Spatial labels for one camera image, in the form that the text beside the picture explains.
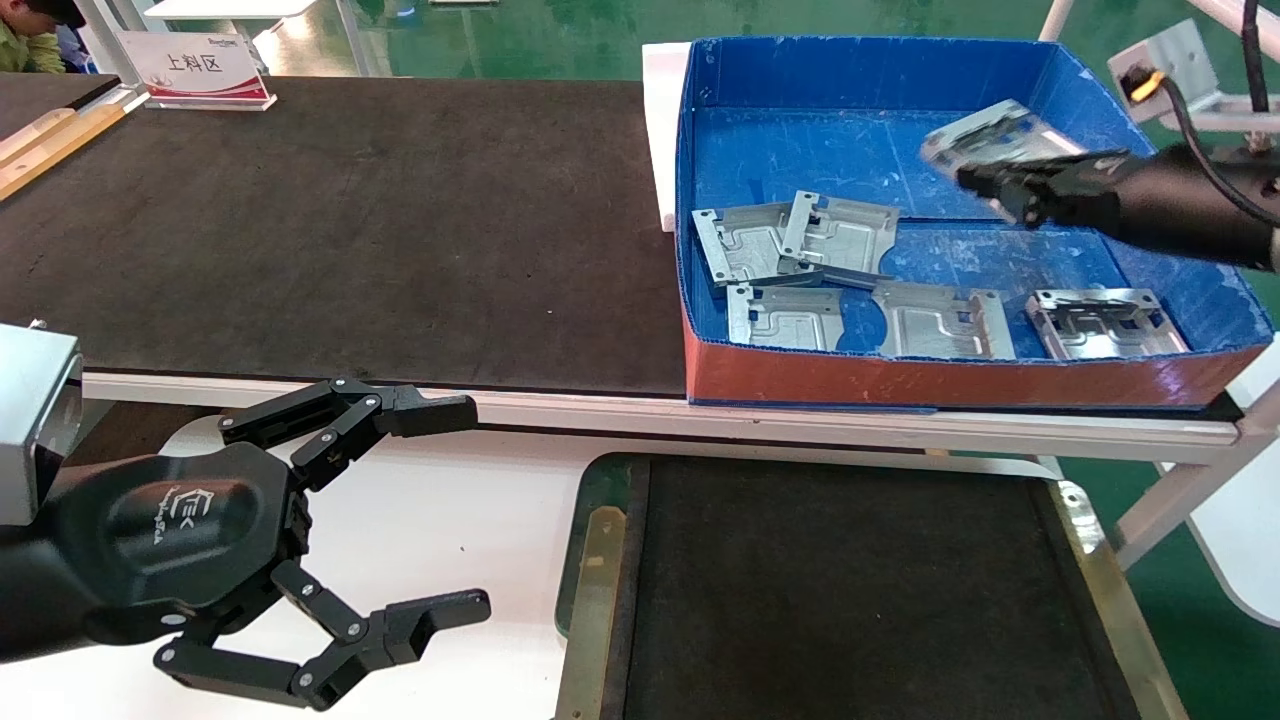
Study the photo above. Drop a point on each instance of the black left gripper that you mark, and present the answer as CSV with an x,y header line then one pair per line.
x,y
190,530

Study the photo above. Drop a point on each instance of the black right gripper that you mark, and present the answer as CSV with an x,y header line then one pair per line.
x,y
1160,200

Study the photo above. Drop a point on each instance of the stamped grey metal plate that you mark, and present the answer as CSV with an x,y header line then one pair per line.
x,y
940,322
740,245
1100,325
785,318
845,235
990,135

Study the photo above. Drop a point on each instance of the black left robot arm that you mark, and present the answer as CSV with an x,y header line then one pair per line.
x,y
30,600

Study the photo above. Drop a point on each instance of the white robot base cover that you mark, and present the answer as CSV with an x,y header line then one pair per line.
x,y
450,520

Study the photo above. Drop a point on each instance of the black container tray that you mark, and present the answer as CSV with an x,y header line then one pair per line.
x,y
850,600

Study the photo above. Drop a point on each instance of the blue cardboard box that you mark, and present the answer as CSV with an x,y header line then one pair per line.
x,y
880,150

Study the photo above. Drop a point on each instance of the black rubber table mat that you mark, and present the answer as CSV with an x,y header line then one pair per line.
x,y
350,230

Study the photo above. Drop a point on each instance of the acrylic sign with red stripe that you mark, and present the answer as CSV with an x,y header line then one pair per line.
x,y
195,65

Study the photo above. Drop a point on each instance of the wooden strip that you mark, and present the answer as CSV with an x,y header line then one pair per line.
x,y
50,150

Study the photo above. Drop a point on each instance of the white background table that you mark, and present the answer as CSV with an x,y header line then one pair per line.
x,y
230,8

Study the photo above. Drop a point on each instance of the person in green jacket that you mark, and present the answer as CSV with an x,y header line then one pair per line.
x,y
30,45

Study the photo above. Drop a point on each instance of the white pipe frame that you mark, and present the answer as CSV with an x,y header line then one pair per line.
x,y
1055,18

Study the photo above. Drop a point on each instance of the white aluminium table frame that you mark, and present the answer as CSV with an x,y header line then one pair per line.
x,y
600,410

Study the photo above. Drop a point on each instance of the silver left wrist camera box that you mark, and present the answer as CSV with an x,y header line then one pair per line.
x,y
30,420

